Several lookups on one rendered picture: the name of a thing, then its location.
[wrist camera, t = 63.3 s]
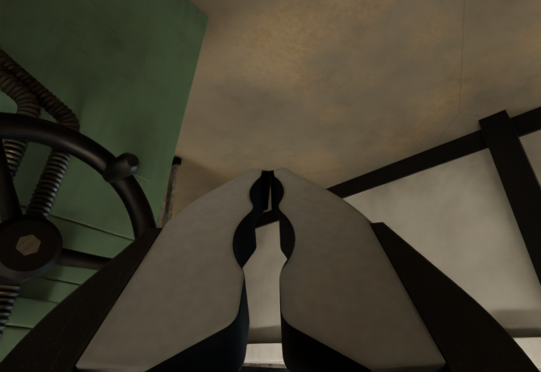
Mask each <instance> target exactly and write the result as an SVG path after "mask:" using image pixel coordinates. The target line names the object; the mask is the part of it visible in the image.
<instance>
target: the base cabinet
mask: <svg viewBox="0 0 541 372"><path fill-rule="evenodd" d="M208 19H209V18H208V17H207V16H206V15H205V14H204V13H203V12H202V11H200V10H199V9H198V8H197V7H196V6H195V5H194V4H192V3H191V2H190V1H189V0H0V48H1V49H2V50H3V51H4V52H5V53H6V54H8V55H9V57H12V58H13V60H14V61H16V62H17V63H18V64H20V65H21V67H22V68H25V70H26V71H28V72H29V73H30V75H32V76H33V77H34V78H36V80H37V81H39V82H40V83H41V85H44V86H45V88H46V89H48V90H49V92H52V94H53V95H56V97H57V98H59V99H60V101H62V102H63V103H64V104H65V105H67V106H68V108H69V109H71V110H72V112H73V113H74V114H75V115H76V118H77V119H78V120H79V125H80V127H81V128H80V129H79V131H80V133H81V134H83V135H85V136H87V137H89V138H91V139H92V140H94V141H95V142H97V143H99V144H100V145H102V146H103V147H104V148H105V149H107V150H108V151H109V152H111V153H112V154H113V155H114V156H115V157H118V156H119V155H121V154H123V153H125V152H130V153H132V154H134V155H136V156H137V157H138V160H139V163H140V165H139V169H138V170H137V171H136V172H134V173H133V174H132V175H133V176H134V178H135V179H136V180H137V181H138V183H139V185H140V186H141V188H142V190H143V191H144V193H145V195H146V197H147V199H148V201H149V204H150V206H151V209H152V212H153V214H154V218H155V224H156V226H157V223H158V219H159V214H160V210H161V207H162V203H163V198H164V194H165V191H166V187H167V182H168V178H169V175H170V171H171V166H172V162H173V159H174V155H175V152H176V146H177V143H178V139H179V136H180V130H181V126H182V123H183V119H184V113H185V110H186V106H187V103H188V97H189V94H190V90H191V87H192V81H193V77H194V74H195V71H196V65H197V61H198V58H199V54H200V49H201V45H202V42H203V38H204V33H205V29H206V26H207V22H208ZM27 145H28V148H26V152H25V153H23V154H24V156H23V157H22V162H21V163H19V164H20V166H19V167H17V168H18V171H17V172H16V173H15V174H16V176H15V177H14V178H13V179H14V181H13V183H14V188H15V191H16V193H17V196H18V199H19V203H20V206H22V207H24V208H27V209H28V206H27V205H28V204H30V203H31V202H30V199H31V198H33V197H32V194H33V193H35V192H34V190H35V189H36V188H37V187H36V185H37V184H38V183H39V182H38V180H39V179H40V175H41V174H43V173H42V170H43V169H45V168H44V166H45V165H46V161H48V156H49V155H50V154H49V153H50V152H51V151H52V147H49V146H45V145H43V144H38V143H32V142H29V143H28V144H27ZM70 157H71V159H70V160H69V164H68V165H67V166H68V168H66V169H65V171H66V172H65V173H64V177H63V178H62V180H63V181H62V182H60V186H59V187H58V189H59V191H58V192H56V194H57V196H55V197H54V198H55V200H54V201H53V202H52V203H53V206H51V209H52V210H51V211H49V215H51V216H53V217H58V218H61V219H64V220H66V221H71V222H74V223H77V224H79V225H84V226H87V227H89V228H93V229H97V230H100V231H103V232H106V233H108V234H113V235H116V236H119V237H121V238H126V239H129V240H131V241H134V231H133V227H132V224H131V220H130V216H129V214H128V212H127V210H126V207H125V205H124V204H123V202H122V199H121V198H120V196H119V195H118V194H117V192H116V191H115V190H114V188H113V187H112V186H111V184H110V183H108V182H106V181H105V180H104V179H103V177H102V175H101V174H100V173H98V172H97V171H96V170H94V169H93V168H92V167H90V166H89V165H88V164H87V163H85V162H83V161H81V160H80V159H78V158H76V157H74V156H70Z"/></svg>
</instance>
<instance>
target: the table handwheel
mask: <svg viewBox="0 0 541 372"><path fill-rule="evenodd" d="M3 139H13V140H21V141H27V142H32V143H38V144H43V145H45V146H49V147H53V148H55V149H58V150H60V151H63V152H66V153H68V154H70V155H72V156H74V157H76V158H78V159H80V160H81V161H83V162H85V163H87V164H88V165H89V166H90V167H92V168H93V169H94V170H96V171H97V172H98V173H100V174H101V175H102V174H103V172H104V171H105V170H106V168H107V167H108V166H109V165H110V164H111V163H112V162H113V161H114V160H115V159H116V158H117V157H115V156H114V155H113V154H112V153H111V152H109V151H108V150H107V149H105V148H104V147H103V146H102V145H100V144H99V143H97V142H95V141H94V140H92V139H91V138H89V137H87V136H85V135H83V134H81V133H79V132H77V131H75V130H73V129H71V128H68V127H66V126H63V125H61V124H58V123H55V122H51V121H48V120H45V119H42V118H36V117H32V116H28V115H23V114H13V113H5V112H0V218H1V223H0V284H16V283H22V282H25V281H27V280H29V279H32V278H34V277H36V276H39V275H41V274H43V273H44V272H46V271H48V270H49V269H50V268H51V267H53V265H58V266H64V267H76V268H83V269H89V270H95V271H99V270H100V269H101V268H102V267H103V266H104V265H105V264H106V263H108V262H109V261H110V260H111V259H112V258H107V257H102V256H98V255H94V254H87V253H83V252H80V251H75V250H69V249H65V248H63V240H62V237H61V234H60V231H59V230H58V229H57V227H56V226H55V225H54V224H53V223H52V222H50V221H49V220H47V219H46V218H43V217H39V216H36V215H23V212H22V209H21V206H20V203H19V199H18V196H17V193H16V191H15V188H14V183H13V180H12V178H11V174H10V169H9V165H8V162H7V158H6V152H5V149H4V146H3V142H2V140H3ZM110 184H111V186H112V187H113V188H114V190H115V191H116V192H117V194H118V195H119V196H120V198H121V199H122V202H123V204H124V205H125V207H126V210H127V212H128V214H129V216H130V220H131V224H132V227H133V231H134V240H135V239H136V238H138V237H139V236H140V235H142V234H143V233H144V232H145V231H147V230H148V229H149V228H156V224H155V218H154V214H153V212H152V209H151V206H150V204H149V201H148V199H147V197H146V195H145V193H144V191H143V190H142V188H141V186H140V185H139V183H138V181H137V180H136V179H135V178H134V176H133V175H130V176H127V177H125V178H123V179H121V180H117V181H114V182H113V183H110Z"/></svg>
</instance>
